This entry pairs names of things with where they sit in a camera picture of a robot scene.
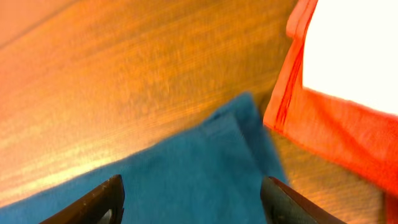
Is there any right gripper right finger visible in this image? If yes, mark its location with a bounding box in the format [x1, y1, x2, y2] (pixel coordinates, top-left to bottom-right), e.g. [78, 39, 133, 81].
[260, 177, 345, 224]

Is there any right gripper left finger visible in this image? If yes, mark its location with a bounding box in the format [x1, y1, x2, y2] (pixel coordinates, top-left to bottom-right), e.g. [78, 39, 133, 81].
[43, 174, 125, 224]

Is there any blue polo shirt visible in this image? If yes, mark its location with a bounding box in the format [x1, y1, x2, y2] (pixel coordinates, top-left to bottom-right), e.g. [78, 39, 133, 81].
[1, 93, 286, 223]

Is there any red t-shirt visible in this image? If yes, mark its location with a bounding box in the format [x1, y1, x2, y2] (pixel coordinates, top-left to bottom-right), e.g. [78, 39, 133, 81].
[264, 0, 397, 223]

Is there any white printed t-shirt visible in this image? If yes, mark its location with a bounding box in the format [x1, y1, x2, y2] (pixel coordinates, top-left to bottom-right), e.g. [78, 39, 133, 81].
[303, 0, 397, 115]

